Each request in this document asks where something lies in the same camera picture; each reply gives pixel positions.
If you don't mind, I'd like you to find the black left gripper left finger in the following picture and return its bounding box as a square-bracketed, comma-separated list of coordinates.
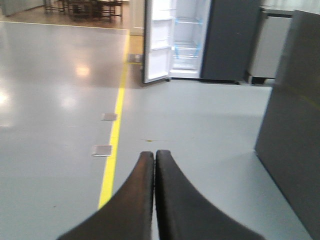
[59, 151, 155, 240]

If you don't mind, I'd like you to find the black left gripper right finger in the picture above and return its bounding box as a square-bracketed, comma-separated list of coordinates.
[154, 150, 264, 240]

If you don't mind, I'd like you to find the fridge door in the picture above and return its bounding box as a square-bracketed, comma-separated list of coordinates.
[142, 0, 177, 84]

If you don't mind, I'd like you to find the dark grey fridge body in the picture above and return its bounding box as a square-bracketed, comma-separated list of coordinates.
[195, 0, 262, 84]

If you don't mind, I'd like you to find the metal floor plate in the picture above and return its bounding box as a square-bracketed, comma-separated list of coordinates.
[101, 113, 118, 122]
[91, 145, 113, 157]

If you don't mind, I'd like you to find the dark grey island cabinet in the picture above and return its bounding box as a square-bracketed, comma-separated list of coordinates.
[254, 10, 320, 240]

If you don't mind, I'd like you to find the dark floor sign sticker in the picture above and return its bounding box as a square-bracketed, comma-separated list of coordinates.
[127, 53, 143, 64]

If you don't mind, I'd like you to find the wooden dining chair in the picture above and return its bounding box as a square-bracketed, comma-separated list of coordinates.
[43, 0, 66, 14]
[96, 0, 128, 23]
[67, 0, 97, 21]

